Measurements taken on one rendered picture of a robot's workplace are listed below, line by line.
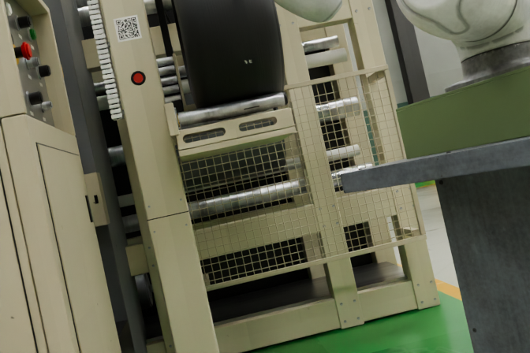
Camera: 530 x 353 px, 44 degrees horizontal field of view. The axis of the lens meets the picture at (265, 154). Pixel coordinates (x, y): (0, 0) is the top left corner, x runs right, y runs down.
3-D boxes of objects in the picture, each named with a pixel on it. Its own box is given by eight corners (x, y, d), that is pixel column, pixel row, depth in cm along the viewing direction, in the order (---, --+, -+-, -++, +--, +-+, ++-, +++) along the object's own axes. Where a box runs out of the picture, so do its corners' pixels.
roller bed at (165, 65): (139, 141, 241) (122, 63, 241) (142, 143, 255) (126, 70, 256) (192, 130, 243) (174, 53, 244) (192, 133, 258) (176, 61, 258)
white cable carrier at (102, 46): (111, 119, 202) (80, -29, 204) (113, 120, 207) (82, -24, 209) (125, 116, 203) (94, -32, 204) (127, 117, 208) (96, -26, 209)
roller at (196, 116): (176, 124, 201) (177, 130, 197) (173, 111, 199) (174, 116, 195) (285, 102, 205) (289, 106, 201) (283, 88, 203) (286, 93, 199)
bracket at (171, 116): (169, 136, 192) (163, 104, 192) (174, 145, 231) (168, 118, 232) (181, 134, 192) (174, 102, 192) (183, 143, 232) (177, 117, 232)
